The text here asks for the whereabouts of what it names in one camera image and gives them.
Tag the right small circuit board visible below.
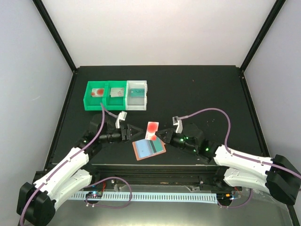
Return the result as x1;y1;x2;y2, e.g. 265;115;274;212
221;192;241;201

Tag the blossom pattern card in bin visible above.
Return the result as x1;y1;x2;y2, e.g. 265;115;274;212
110;88;125;97

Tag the teal VIP card in bin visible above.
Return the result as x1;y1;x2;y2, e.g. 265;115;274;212
130;88;145;97

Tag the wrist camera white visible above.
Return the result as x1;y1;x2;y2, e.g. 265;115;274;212
115;111;127;129
172;116;183;133

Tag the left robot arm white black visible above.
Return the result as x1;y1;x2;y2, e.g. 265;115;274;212
16;113;143;226

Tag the left black frame post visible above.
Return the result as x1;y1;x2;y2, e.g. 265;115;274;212
33;0;77;73

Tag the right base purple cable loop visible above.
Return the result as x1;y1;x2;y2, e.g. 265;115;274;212
217;186;253;210

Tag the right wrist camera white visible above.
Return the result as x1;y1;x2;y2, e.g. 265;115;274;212
172;116;183;133

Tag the red circles card in bin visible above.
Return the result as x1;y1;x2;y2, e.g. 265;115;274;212
91;88;104;97

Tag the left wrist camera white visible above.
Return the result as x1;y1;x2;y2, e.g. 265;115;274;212
115;111;127;129

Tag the green bin middle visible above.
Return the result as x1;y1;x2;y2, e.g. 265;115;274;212
105;81;127;111

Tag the right black frame post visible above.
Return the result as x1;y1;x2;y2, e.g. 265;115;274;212
240;0;286;73

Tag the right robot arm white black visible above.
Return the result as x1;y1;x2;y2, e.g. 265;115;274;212
155;123;301;205

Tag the brown leather card holder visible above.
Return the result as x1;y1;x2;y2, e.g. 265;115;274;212
132;137;166;161

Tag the red circles credit card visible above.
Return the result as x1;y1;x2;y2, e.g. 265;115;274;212
145;121;159;141

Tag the green bin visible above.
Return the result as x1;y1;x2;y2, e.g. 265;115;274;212
83;81;108;111
105;81;127;111

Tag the black frame post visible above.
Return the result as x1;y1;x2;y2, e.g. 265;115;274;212
33;0;77;73
240;0;286;73

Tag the left small circuit board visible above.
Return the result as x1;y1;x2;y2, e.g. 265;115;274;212
86;191;103;199

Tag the green bin left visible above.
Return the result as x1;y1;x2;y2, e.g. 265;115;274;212
83;81;108;111

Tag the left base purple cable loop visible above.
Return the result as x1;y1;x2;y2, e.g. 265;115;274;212
85;177;133;210

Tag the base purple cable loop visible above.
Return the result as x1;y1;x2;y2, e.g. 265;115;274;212
217;186;253;210
85;177;133;210

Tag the small circuit board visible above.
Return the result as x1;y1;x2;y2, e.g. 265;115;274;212
221;192;241;201
86;191;103;199

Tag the black aluminium front rail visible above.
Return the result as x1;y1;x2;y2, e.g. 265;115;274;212
35;164;283;189

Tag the white translucent bin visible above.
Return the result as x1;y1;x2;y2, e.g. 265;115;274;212
125;80;148;111

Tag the white slotted cable duct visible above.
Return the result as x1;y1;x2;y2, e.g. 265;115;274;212
69;191;217;204

